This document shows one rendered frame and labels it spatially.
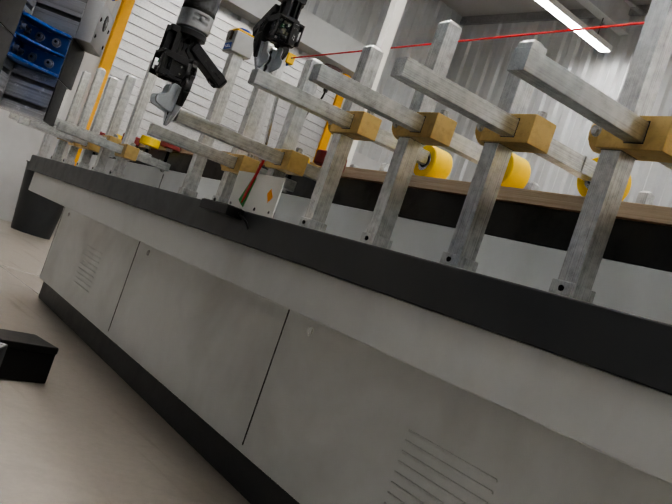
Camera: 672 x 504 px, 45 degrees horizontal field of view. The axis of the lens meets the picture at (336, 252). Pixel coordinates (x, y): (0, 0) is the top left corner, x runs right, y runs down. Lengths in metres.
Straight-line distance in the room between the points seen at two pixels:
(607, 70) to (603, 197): 9.80
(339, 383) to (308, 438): 0.16
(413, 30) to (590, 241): 11.28
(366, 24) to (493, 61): 1.95
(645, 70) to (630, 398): 0.46
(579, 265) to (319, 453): 0.93
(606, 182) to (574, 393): 0.30
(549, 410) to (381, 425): 0.64
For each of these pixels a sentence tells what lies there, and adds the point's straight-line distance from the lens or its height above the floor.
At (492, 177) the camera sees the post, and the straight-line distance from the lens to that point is 1.38.
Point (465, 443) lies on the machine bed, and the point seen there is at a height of 0.41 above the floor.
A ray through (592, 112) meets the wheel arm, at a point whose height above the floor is 0.93.
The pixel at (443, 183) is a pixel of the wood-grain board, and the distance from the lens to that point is 1.79.
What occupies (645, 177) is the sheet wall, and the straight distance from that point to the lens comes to 10.07.
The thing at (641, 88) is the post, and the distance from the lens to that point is 1.24.
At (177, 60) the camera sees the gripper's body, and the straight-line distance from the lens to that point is 1.83.
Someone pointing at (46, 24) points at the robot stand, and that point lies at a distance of 1.73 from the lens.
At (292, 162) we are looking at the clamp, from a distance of 1.93.
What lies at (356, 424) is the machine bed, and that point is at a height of 0.33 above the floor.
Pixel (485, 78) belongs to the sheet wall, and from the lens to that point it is 12.25.
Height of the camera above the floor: 0.62
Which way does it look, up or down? 2 degrees up
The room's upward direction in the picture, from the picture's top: 19 degrees clockwise
